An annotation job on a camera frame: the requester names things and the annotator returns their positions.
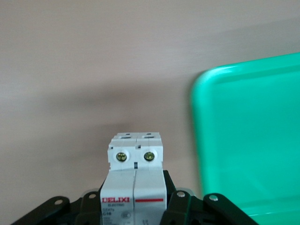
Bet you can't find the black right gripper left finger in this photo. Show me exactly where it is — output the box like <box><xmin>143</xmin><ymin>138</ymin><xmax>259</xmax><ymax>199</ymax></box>
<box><xmin>9</xmin><ymin>190</ymin><xmax>105</xmax><ymax>225</ymax></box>

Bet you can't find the white circuit breaker red switch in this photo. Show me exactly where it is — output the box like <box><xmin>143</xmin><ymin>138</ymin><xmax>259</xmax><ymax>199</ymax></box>
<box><xmin>99</xmin><ymin>131</ymin><xmax>168</xmax><ymax>225</ymax></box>

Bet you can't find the brown table mat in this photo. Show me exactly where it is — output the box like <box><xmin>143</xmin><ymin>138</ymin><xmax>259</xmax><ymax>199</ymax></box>
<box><xmin>0</xmin><ymin>0</ymin><xmax>300</xmax><ymax>211</ymax></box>

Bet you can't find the green plastic tray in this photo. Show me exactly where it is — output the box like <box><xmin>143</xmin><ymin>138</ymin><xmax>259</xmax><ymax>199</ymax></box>
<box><xmin>190</xmin><ymin>52</ymin><xmax>300</xmax><ymax>225</ymax></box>

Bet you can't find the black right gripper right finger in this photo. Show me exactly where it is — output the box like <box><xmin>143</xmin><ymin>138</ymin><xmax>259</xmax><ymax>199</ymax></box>
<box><xmin>163</xmin><ymin>170</ymin><xmax>258</xmax><ymax>225</ymax></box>

